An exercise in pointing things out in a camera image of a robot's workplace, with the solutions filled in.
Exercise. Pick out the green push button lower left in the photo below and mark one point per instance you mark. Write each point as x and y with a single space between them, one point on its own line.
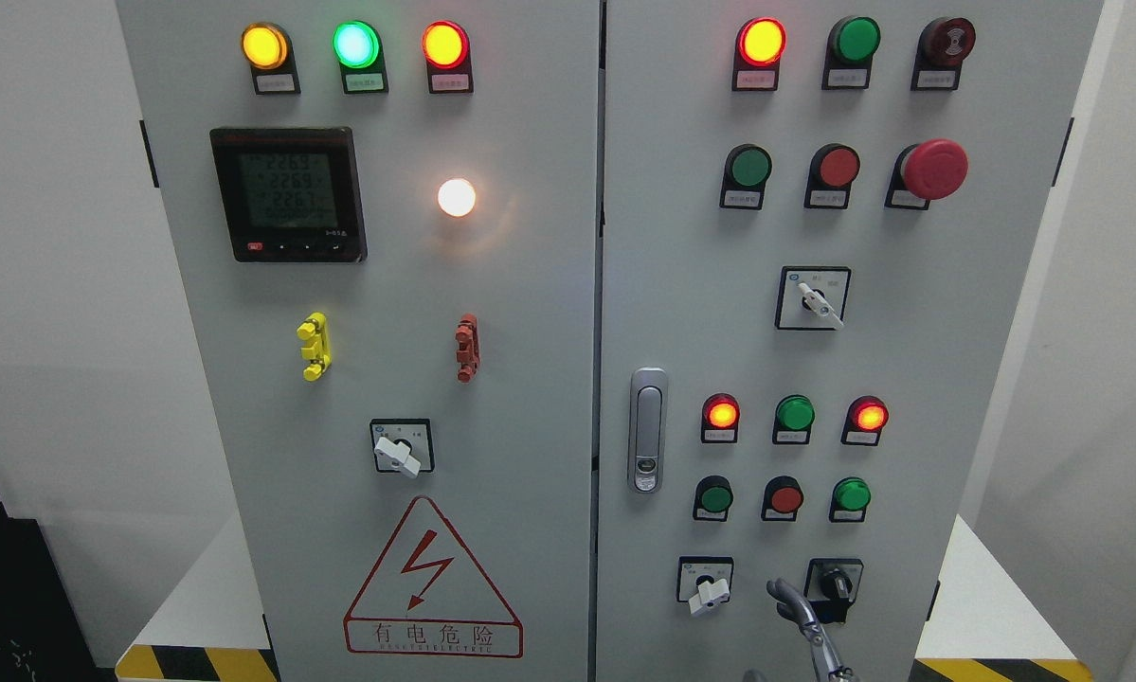
713 498

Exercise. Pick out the green push button upper row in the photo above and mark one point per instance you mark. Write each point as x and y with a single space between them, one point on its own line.
748 166

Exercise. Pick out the red push button lower middle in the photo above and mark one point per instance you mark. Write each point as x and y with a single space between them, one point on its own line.
782 499

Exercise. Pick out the red push button upper row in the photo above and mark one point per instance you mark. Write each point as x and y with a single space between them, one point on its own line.
834 166

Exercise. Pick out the green push button lower right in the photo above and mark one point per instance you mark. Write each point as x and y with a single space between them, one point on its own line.
850 499

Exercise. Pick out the red emergency stop mushroom button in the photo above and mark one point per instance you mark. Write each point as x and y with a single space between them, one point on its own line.
934 169

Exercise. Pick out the grey electrical control cabinet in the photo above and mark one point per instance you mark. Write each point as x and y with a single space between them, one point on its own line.
605 239

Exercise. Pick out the red terminal connector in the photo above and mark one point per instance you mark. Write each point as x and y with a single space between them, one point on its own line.
468 352

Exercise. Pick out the red indicator light lower left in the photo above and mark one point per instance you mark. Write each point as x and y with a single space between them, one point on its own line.
720 412

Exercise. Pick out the red indicator light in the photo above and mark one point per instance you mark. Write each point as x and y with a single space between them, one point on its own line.
720 412
867 414
761 41

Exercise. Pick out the white glowing indicator light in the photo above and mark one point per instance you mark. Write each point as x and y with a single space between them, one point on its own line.
457 197

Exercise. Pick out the green indicator light lower middle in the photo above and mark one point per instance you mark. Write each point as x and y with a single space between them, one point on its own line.
795 413

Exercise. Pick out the green indicator light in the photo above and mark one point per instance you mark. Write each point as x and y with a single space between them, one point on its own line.
356 44
795 413
854 40

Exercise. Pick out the yellow terminal connector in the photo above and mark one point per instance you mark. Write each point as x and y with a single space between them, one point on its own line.
315 349

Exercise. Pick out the red electrical hazard warning sticker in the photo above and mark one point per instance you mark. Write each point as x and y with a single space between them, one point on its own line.
428 595

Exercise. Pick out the red indicator light lower right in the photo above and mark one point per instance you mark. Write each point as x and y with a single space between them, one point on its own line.
867 414

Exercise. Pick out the black digital power meter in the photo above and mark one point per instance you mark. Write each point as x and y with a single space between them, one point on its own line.
290 194

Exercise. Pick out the red-orange indicator light top left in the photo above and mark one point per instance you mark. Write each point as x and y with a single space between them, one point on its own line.
445 45

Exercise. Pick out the red indicator light top right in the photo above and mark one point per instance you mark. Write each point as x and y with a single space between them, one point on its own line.
761 41

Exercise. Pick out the green indicator light top left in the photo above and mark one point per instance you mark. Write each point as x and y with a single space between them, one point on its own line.
356 44

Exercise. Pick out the green indicator light top right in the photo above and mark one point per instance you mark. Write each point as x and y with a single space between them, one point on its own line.
854 40

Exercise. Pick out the yellow indicator light top left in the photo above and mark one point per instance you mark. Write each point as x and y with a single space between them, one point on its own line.
265 46

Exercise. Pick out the white platform with hazard stripes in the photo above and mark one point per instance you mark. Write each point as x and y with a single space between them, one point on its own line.
982 628

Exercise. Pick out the dark red buzzer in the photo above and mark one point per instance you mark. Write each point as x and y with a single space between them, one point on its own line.
947 41

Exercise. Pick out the black box with antenna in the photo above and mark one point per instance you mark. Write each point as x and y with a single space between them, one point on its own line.
40 637

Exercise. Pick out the silver door latch handle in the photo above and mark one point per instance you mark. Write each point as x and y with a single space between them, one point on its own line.
646 423

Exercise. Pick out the left white rotary selector switch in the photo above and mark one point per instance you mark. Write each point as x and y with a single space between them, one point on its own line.
402 446

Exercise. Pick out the white rotary selector switch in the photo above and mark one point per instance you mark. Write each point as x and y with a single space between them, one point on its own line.
402 446
703 582

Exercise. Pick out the upper right white selector switch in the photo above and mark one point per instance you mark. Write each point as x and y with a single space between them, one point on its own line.
812 298

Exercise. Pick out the lower white rotary selector switch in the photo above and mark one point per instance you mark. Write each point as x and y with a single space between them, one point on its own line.
703 582

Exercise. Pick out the black key selector switch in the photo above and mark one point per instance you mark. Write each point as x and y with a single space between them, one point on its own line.
831 586

